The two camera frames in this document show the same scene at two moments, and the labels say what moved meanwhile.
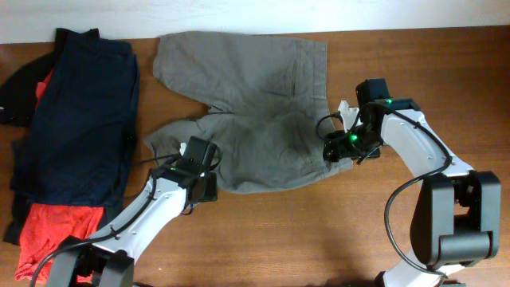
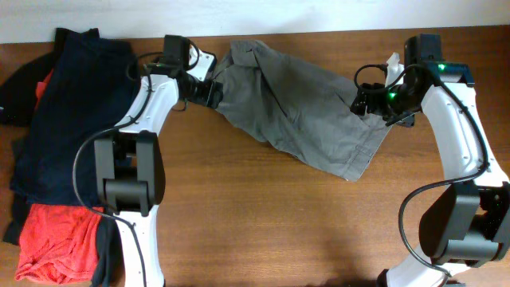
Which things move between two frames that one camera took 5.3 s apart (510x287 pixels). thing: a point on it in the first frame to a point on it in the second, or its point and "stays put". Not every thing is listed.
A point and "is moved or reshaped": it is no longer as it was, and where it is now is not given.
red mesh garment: x=48 y=225 stays put
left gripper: x=211 y=188 to x=209 y=92
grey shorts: x=265 y=98 is moved or reshaped
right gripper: x=337 y=147 to x=374 y=106
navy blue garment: x=79 y=145 stays put
